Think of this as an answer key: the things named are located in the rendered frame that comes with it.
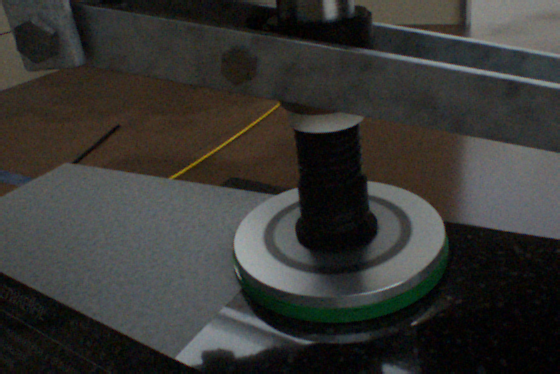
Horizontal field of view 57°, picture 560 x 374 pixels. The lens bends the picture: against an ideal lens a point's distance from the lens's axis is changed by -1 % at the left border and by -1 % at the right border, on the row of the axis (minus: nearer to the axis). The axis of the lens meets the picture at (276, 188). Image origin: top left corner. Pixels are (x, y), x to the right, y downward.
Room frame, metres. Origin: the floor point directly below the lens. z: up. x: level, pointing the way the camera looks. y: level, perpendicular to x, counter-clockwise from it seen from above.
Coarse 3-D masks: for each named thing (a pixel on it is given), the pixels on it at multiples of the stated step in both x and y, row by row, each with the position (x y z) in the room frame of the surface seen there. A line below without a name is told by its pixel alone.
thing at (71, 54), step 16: (0, 0) 0.42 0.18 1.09; (16, 0) 0.41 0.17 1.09; (32, 0) 0.41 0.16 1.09; (48, 0) 0.41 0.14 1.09; (64, 0) 0.41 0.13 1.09; (16, 16) 0.41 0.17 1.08; (32, 16) 0.41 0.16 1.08; (48, 16) 0.41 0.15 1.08; (64, 16) 0.41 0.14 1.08; (64, 32) 0.41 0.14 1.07; (64, 48) 0.41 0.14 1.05; (80, 48) 0.41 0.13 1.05; (32, 64) 0.41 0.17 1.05; (48, 64) 0.41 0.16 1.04; (64, 64) 0.41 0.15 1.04; (80, 64) 0.41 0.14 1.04
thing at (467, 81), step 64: (128, 0) 0.54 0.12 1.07; (192, 0) 0.52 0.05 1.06; (128, 64) 0.42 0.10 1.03; (192, 64) 0.41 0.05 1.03; (256, 64) 0.39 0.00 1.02; (320, 64) 0.39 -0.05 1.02; (384, 64) 0.38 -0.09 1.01; (448, 64) 0.37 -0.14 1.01; (512, 64) 0.46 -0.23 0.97; (448, 128) 0.37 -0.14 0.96; (512, 128) 0.35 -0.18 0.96
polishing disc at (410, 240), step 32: (288, 192) 0.54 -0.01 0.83; (384, 192) 0.51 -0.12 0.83; (256, 224) 0.48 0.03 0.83; (288, 224) 0.47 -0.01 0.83; (384, 224) 0.44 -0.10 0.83; (416, 224) 0.43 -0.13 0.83; (256, 256) 0.42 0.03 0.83; (288, 256) 0.41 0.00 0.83; (320, 256) 0.40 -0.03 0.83; (352, 256) 0.40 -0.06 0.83; (384, 256) 0.39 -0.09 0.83; (416, 256) 0.38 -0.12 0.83; (288, 288) 0.36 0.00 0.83; (320, 288) 0.36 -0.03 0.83; (352, 288) 0.35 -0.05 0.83; (384, 288) 0.34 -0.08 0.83
